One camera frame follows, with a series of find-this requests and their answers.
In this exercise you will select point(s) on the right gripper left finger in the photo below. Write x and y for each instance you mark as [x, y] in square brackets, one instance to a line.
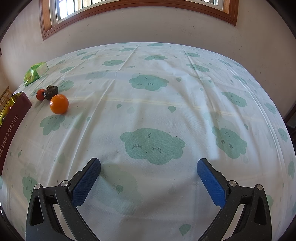
[42, 222]

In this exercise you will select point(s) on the cloud pattern tablecloth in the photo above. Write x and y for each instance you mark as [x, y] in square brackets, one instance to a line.
[149, 112]

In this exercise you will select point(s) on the wooden framed window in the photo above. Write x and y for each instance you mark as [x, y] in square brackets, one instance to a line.
[128, 15]

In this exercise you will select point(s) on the wooden chair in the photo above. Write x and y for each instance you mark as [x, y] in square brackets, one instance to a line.
[5, 96]

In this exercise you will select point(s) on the dark wrinkled fruit by tomato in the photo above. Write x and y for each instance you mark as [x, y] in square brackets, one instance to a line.
[50, 91]

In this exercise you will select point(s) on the smooth orange fruit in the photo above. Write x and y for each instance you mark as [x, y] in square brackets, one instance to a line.
[59, 104]

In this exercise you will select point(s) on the small red tomato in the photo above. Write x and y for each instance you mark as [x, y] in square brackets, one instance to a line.
[40, 94]

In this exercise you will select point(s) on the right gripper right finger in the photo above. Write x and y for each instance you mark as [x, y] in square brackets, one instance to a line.
[255, 220]

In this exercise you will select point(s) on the green tissue pack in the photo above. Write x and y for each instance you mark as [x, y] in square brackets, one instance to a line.
[35, 72]

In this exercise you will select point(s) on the red gold toffee tin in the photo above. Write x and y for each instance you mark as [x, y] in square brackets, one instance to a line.
[12, 115]

